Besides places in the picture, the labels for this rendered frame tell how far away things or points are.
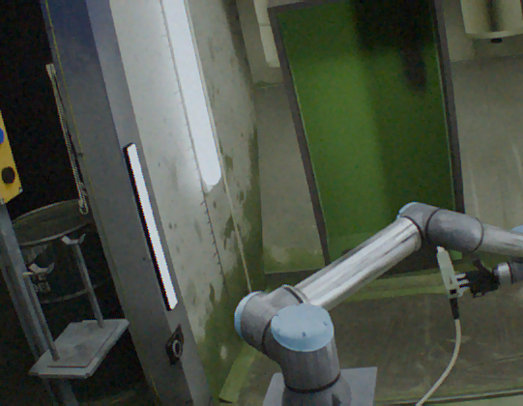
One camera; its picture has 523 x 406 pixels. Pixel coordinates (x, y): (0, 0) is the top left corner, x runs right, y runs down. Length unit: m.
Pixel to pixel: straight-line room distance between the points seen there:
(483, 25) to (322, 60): 1.11
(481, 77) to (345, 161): 1.28
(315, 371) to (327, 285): 0.31
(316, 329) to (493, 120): 2.40
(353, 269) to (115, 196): 0.90
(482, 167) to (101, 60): 2.25
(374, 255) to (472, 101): 2.03
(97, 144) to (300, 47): 0.92
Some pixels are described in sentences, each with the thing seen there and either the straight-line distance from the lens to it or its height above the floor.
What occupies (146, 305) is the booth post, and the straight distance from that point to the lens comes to 2.49.
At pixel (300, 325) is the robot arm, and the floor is 0.91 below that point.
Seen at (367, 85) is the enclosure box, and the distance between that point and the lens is 2.76.
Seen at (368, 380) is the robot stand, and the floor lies 0.64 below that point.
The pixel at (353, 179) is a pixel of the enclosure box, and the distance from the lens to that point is 2.94.
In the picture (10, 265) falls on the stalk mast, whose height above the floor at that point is 1.09.
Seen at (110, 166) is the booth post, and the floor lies 1.22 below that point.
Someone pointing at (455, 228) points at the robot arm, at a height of 0.92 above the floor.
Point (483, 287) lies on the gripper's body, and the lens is 2.58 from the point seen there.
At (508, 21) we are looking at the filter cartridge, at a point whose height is 1.34.
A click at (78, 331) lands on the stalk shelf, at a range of 2.19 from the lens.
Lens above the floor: 1.71
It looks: 18 degrees down
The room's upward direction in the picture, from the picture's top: 12 degrees counter-clockwise
